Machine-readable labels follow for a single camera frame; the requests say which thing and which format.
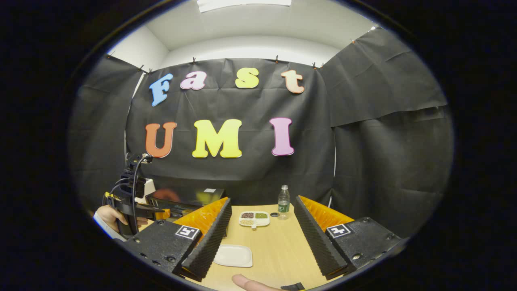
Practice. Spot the white plate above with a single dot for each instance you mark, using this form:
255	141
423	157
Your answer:
234	256

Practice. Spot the white toaster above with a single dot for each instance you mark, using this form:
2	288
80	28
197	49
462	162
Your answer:
149	188

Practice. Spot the large ceiling light panel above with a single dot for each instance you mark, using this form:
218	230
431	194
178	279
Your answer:
242	4

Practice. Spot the small ceiling light panel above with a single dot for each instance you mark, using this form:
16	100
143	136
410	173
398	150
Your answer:
373	28

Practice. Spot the clear plastic water bottle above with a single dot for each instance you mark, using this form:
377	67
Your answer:
284	206

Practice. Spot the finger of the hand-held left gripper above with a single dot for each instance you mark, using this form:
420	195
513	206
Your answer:
161	211

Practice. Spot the white divided spice dish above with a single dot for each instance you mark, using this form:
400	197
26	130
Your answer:
254	218

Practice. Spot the black backdrop cloth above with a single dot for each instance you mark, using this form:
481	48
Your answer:
363	141

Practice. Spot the black electric oven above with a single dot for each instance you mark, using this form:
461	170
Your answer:
202	197

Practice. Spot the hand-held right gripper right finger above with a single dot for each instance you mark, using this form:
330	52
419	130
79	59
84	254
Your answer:
317	242

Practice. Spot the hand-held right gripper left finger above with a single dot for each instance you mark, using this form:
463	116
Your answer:
210	240

